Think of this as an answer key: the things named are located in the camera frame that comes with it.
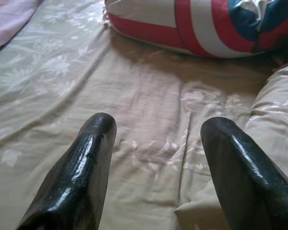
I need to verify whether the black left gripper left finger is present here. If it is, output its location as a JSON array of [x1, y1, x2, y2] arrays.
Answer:
[[16, 112, 117, 230]]

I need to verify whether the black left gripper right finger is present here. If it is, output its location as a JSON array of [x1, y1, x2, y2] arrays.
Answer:
[[201, 117, 288, 230]]

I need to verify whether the beige floral bed sheet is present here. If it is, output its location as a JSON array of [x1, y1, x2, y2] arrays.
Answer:
[[0, 0, 288, 230]]

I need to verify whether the red white striped bolster pillow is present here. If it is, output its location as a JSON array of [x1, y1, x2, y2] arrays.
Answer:
[[104, 0, 288, 59]]

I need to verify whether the pink cartoon bear blanket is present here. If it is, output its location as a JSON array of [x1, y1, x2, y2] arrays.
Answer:
[[0, 0, 40, 55]]

